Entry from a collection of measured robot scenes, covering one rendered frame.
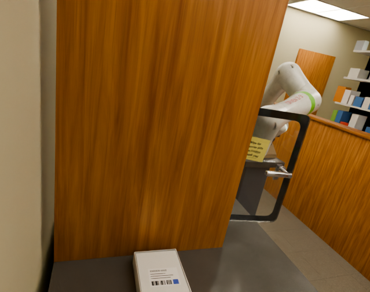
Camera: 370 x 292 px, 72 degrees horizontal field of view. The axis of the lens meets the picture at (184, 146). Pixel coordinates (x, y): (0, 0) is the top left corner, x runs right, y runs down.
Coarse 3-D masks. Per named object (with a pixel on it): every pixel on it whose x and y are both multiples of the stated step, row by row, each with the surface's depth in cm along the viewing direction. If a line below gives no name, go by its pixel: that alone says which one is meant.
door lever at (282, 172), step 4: (280, 168) 84; (284, 168) 85; (268, 172) 79; (272, 172) 79; (276, 172) 79; (280, 172) 80; (284, 172) 81; (288, 172) 81; (272, 176) 79; (276, 176) 80; (280, 176) 80; (284, 176) 80; (288, 176) 80
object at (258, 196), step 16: (272, 112) 77; (288, 112) 78; (256, 128) 78; (272, 128) 79; (288, 128) 80; (304, 128) 81; (272, 144) 81; (288, 144) 82; (272, 160) 83; (288, 160) 84; (256, 176) 84; (240, 192) 85; (256, 192) 86; (272, 192) 88; (240, 208) 88; (256, 208) 89; (272, 208) 90
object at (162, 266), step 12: (144, 252) 70; (156, 252) 70; (168, 252) 71; (144, 264) 65; (156, 264) 66; (168, 264) 67; (180, 264) 68; (144, 276) 62; (156, 276) 62; (168, 276) 63; (180, 276) 64; (144, 288) 59; (156, 288) 59; (168, 288) 60; (180, 288) 61
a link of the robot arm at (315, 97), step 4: (308, 84) 122; (304, 88) 121; (308, 88) 121; (312, 88) 121; (296, 92) 123; (300, 92) 117; (304, 92) 117; (308, 92) 117; (312, 92) 119; (316, 92) 121; (312, 96) 116; (316, 96) 118; (320, 96) 121; (312, 100) 115; (316, 100) 117; (320, 100) 121; (312, 104) 114; (316, 104) 118; (320, 104) 122; (312, 108) 116; (316, 108) 120; (312, 112) 122
